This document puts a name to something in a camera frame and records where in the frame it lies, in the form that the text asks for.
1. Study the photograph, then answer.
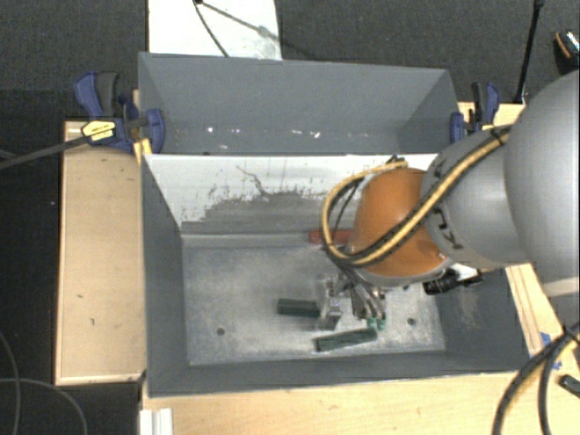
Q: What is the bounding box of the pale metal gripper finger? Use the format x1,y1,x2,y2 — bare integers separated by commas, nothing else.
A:
318,298,344,331
316,276,340,300

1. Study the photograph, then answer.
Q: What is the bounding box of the dark green flat block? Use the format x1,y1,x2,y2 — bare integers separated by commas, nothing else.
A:
276,297,322,320
314,326,379,353

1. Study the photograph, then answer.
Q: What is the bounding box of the red-brown flat block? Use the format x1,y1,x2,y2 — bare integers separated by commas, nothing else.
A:
308,228,353,245

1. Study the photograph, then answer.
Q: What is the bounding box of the grey metal bin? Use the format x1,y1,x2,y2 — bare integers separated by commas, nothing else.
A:
137,51,532,399

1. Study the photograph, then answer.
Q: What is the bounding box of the pale wood board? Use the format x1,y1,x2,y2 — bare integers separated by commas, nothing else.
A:
53,118,149,387

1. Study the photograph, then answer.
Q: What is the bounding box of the black cylinder on white bracket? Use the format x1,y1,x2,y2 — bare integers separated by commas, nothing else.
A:
422,263,484,295

